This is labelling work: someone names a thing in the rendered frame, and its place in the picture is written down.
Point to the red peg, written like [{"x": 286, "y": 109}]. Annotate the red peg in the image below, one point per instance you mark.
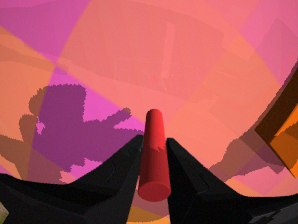
[{"x": 154, "y": 183}]

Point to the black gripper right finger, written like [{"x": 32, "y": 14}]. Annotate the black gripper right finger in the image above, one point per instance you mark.
[{"x": 199, "y": 197}]

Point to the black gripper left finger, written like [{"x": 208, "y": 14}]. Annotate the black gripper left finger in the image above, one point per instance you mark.
[{"x": 102, "y": 196}]

